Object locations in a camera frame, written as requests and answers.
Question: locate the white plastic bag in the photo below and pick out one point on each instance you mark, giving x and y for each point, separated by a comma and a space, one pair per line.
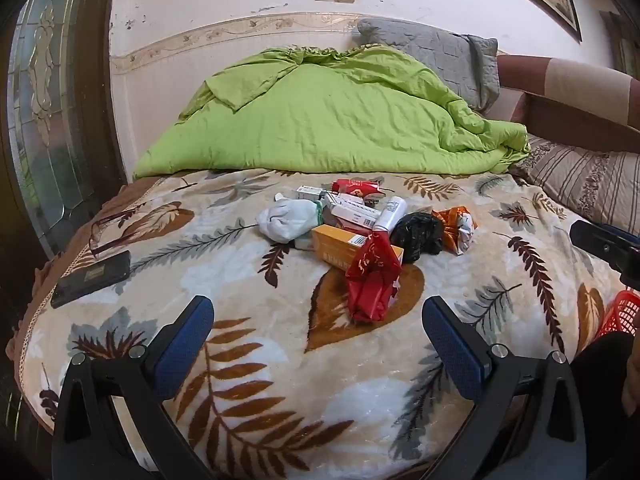
285, 222

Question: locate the white spray bottle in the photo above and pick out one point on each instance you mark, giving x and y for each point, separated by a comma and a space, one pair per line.
389, 215

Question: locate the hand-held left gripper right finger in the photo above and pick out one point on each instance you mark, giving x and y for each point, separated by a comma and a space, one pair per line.
450, 347

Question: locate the orange white wrapper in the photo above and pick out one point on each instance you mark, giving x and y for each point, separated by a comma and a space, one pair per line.
457, 227

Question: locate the orange carton box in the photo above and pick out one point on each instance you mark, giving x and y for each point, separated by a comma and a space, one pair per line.
332, 245

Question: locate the red plastic mesh basket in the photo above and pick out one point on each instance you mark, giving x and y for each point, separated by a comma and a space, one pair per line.
620, 310

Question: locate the leaf print blanket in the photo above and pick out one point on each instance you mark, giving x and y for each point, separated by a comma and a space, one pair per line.
250, 360

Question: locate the wooden door with patterned glass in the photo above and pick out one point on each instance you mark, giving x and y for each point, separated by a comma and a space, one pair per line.
50, 110

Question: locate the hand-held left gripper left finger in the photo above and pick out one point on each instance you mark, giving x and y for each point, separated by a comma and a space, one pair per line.
182, 347

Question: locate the red wrapper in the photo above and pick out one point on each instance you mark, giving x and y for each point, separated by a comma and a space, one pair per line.
372, 285

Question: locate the wooden framed window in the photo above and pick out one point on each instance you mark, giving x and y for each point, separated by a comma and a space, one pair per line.
625, 45

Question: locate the red cigarette pack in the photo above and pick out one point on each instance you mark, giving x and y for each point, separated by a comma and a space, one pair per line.
357, 187

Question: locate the long white carton box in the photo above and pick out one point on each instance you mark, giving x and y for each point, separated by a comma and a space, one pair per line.
352, 217

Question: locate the brown padded headboard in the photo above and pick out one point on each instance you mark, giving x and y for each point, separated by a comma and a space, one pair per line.
575, 85

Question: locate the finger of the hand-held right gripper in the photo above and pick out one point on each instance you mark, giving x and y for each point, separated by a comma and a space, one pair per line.
600, 242
622, 234

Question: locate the black plastic bag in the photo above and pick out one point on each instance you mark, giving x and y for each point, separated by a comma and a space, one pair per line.
417, 235

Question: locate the grey quilted pillow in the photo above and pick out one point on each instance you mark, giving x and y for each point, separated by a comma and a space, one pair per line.
440, 55

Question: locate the green quilt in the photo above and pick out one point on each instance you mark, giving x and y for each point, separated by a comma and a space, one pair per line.
325, 120

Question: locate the striped beige pillow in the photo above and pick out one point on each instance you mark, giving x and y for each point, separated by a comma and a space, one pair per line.
590, 180

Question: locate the black smartphone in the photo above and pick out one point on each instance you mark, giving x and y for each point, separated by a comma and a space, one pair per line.
90, 280

